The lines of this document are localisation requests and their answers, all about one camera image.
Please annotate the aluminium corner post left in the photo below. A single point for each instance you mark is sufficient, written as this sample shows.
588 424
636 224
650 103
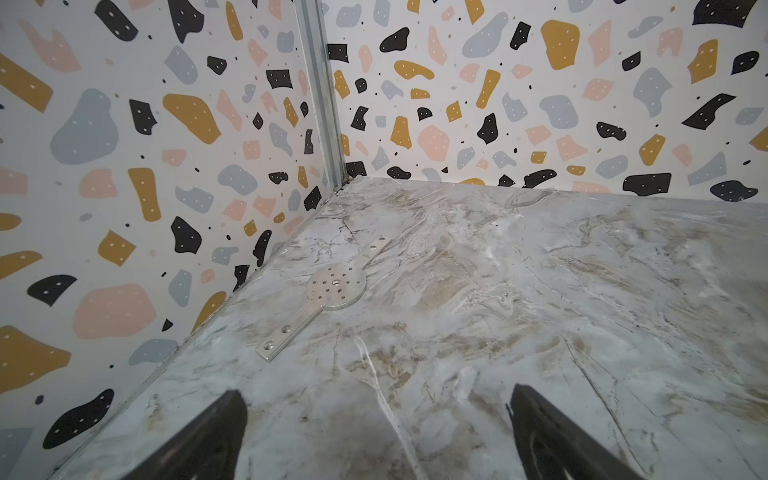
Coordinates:
313 39

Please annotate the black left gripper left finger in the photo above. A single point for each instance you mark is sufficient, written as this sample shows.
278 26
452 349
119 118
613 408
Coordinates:
206 448

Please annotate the metal mounting plate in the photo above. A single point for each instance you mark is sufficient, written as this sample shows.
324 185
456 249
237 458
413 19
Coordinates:
331 288

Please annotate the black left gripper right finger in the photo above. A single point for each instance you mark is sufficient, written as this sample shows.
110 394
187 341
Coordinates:
551 446

